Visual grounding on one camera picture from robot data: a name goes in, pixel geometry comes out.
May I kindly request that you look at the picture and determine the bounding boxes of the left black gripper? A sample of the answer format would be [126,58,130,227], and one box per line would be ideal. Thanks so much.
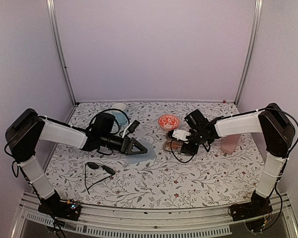
[101,132,148,155]

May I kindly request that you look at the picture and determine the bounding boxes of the brown striped glasses case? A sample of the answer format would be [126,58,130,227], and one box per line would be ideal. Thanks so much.
[163,129,187,155]

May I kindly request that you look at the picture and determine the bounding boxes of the clear pink frame glasses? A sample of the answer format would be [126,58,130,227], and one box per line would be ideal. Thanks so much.
[163,141,183,154]

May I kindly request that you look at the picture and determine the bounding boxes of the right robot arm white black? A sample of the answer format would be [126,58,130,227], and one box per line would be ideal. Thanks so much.
[172,103,298,216]

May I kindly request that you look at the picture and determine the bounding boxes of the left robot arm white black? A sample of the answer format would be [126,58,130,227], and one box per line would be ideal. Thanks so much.
[4,108,148,215]

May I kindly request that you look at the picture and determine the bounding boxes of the black sunglasses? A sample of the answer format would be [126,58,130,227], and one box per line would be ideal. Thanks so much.
[84,162,116,195]

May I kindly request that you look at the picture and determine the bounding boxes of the blue cleaning cloth left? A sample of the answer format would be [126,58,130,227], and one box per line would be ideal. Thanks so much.
[127,145,156,164]

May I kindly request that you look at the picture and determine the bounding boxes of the red patterned small bowl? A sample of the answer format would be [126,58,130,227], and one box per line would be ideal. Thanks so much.
[158,115,180,130]

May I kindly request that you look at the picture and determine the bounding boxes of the pink translucent plastic cup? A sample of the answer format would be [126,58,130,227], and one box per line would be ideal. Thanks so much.
[220,134,241,155]

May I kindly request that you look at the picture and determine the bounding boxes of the light blue paper cup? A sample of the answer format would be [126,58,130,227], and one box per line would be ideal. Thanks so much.
[111,103,129,126]

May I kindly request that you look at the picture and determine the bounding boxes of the floral patterned table mat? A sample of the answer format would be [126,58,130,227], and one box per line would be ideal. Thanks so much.
[46,102,264,209]

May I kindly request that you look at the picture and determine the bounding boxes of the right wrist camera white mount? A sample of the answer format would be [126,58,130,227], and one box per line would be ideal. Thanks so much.
[172,129,191,143]

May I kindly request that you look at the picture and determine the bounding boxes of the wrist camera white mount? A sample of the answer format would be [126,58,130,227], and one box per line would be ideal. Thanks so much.
[172,129,191,143]
[121,120,140,138]

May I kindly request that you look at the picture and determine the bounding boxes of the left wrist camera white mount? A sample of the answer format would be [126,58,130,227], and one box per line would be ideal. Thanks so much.
[121,120,140,138]

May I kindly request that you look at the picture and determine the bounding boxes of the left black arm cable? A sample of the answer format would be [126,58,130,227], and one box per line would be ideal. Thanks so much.
[88,110,131,134]

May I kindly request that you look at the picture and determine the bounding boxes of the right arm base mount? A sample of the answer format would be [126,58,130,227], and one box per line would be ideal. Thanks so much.
[227,191,273,233]

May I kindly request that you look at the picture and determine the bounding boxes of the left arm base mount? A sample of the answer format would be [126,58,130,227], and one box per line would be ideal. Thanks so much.
[38,193,81,221]

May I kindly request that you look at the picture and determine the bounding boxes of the right aluminium frame post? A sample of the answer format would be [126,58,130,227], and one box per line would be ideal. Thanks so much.
[234,0,263,107]

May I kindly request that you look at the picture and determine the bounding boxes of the aluminium frame post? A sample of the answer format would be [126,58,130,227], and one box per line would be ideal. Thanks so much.
[234,0,263,107]
[46,0,77,107]

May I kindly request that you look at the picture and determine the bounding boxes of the left aluminium frame post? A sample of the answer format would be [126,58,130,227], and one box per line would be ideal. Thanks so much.
[46,0,77,107]

